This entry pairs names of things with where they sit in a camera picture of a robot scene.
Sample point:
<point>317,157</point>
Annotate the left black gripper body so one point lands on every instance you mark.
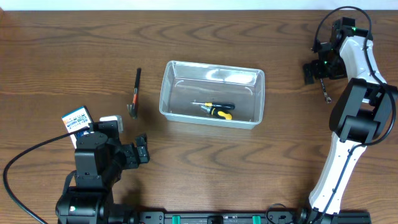
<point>125,157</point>

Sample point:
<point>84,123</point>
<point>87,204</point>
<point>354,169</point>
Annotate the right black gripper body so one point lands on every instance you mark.
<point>332,66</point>

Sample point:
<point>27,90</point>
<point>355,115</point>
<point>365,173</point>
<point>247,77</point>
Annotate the silver combination wrench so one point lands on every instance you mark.
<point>326,96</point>

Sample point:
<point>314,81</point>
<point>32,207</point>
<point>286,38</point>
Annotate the stubby yellow black screwdriver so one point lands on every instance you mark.
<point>218,113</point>

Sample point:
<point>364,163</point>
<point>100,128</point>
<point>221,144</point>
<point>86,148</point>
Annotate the thin black precision screwdriver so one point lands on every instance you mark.
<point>224,106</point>

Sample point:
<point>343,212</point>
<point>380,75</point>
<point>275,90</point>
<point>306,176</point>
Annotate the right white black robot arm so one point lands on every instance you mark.
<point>357,119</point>

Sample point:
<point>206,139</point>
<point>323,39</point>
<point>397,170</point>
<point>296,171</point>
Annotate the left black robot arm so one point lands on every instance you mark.
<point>87,195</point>

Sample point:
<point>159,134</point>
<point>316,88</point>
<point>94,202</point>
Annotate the clear plastic container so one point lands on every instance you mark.
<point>187,86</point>

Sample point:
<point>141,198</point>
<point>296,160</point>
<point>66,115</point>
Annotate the small black claw hammer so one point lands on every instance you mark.
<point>133,106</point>

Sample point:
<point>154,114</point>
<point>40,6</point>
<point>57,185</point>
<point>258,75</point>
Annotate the blue white card box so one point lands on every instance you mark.
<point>77,119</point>

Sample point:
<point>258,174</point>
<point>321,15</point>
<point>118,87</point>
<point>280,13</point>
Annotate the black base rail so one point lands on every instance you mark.
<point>277,216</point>

